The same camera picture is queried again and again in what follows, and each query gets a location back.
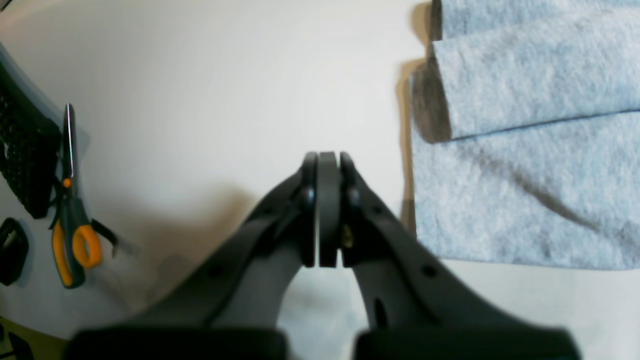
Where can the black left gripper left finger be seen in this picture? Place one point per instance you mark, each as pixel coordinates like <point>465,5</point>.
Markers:
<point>228,308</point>

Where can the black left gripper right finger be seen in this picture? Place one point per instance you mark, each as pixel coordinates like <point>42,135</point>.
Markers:
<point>416,308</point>

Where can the grey T-shirt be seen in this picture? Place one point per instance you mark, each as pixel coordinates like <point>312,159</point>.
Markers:
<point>525,133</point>

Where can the small black object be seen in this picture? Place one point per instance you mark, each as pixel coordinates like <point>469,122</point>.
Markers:
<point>14,248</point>

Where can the black keyboard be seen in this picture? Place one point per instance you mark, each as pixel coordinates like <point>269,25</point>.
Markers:
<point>29,148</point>

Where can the orange handled scissors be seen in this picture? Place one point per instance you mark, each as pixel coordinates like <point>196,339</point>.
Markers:
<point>76,238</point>

